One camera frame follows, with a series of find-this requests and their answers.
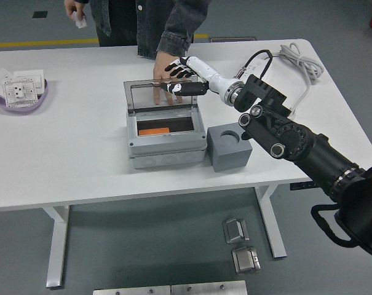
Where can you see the orange cylinder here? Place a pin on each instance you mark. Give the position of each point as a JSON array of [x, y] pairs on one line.
[[153, 131]]

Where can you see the white table leg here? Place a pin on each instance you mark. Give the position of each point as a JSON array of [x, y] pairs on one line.
[[56, 246], [275, 236]]

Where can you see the person's left hand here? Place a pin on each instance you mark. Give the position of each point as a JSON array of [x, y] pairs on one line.
[[161, 66]]

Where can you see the person's right hand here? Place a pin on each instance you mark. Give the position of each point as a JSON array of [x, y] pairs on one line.
[[72, 7]]

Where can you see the white power strip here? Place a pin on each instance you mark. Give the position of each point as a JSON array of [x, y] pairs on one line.
[[258, 65]]

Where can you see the small white object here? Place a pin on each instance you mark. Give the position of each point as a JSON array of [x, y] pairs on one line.
[[80, 21]]

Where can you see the black table control panel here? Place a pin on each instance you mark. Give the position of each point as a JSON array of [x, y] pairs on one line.
[[301, 186]]

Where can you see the purple bowl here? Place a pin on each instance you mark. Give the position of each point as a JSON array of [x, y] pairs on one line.
[[29, 110]]

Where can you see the white printed socket module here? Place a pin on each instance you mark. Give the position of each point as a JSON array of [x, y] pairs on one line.
[[19, 92]]

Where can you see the grey electrical box clear lid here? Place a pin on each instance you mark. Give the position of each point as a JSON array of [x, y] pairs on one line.
[[164, 143]]

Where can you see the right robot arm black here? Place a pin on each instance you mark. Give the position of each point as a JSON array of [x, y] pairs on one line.
[[296, 138]]

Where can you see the person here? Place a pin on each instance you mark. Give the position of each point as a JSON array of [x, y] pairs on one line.
[[124, 21]]

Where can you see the grey cube with round hole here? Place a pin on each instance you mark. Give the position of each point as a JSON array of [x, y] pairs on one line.
[[228, 156]]

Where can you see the small metal block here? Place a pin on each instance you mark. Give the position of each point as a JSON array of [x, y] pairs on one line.
[[235, 230], [245, 260]]

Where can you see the person's left forearm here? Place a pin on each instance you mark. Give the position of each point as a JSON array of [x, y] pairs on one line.
[[179, 27]]

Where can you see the metal plate with screws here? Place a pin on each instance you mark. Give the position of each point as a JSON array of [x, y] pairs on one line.
[[207, 289], [130, 291]]

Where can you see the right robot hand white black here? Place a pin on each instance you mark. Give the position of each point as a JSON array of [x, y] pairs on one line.
[[216, 80]]

